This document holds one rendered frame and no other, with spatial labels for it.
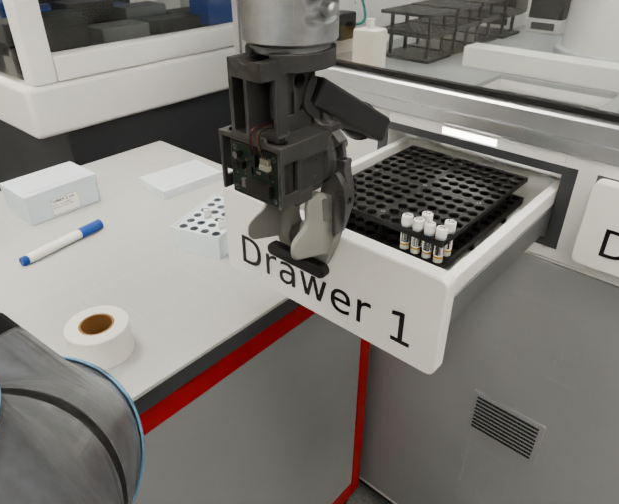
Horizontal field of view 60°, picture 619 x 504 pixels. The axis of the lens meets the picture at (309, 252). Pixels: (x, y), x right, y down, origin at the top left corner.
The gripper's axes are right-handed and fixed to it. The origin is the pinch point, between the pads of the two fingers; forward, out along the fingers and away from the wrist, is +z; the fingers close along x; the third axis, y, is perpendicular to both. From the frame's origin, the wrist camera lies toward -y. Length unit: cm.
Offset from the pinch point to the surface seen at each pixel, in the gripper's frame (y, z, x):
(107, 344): 15.6, 11.0, -15.5
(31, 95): -9, 1, -80
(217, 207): -13.7, 11.2, -31.7
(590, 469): -33, 43, 28
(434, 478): -32, 67, 5
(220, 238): -7.4, 11.0, -23.6
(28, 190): 5, 9, -56
